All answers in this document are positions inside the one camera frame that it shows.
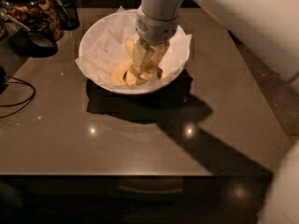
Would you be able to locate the black mesh pen holder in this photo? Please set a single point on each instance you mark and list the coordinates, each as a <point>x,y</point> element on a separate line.
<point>67,14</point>

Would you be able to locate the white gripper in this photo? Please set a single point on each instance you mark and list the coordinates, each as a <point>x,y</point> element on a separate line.
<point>154,29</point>

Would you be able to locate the glass jar with snacks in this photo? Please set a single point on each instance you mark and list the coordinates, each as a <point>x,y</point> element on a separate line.
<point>28,10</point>

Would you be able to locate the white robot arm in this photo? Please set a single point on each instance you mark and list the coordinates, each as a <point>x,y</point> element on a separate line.
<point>269,28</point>

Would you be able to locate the metal spoon handle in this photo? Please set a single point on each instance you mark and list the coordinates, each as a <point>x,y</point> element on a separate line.
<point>4,14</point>

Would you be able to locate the white bowl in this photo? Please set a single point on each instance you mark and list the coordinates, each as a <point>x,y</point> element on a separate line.
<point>93,41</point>

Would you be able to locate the black mesh cup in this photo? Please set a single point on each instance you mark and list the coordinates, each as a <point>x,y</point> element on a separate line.
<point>38,42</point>

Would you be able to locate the left curved yellow banana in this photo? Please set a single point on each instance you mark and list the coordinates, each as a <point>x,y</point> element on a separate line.
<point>117,76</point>

